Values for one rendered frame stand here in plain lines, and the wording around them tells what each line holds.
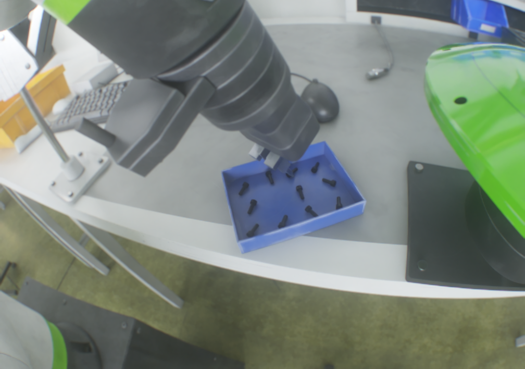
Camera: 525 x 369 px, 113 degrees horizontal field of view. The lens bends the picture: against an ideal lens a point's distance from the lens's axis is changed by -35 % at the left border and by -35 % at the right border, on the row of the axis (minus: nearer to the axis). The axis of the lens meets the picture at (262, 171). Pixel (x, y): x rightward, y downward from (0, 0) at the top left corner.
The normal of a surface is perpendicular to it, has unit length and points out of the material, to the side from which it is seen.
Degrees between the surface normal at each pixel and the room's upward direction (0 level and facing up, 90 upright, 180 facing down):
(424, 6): 90
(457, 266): 0
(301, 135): 90
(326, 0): 90
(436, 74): 25
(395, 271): 0
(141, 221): 0
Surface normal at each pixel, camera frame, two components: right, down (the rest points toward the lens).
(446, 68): -0.49, -0.73
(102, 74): 0.95, 0.11
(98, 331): -0.15, -0.70
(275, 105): 0.58, 0.58
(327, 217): 0.25, 0.66
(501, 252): -0.89, 0.40
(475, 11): -0.27, 0.71
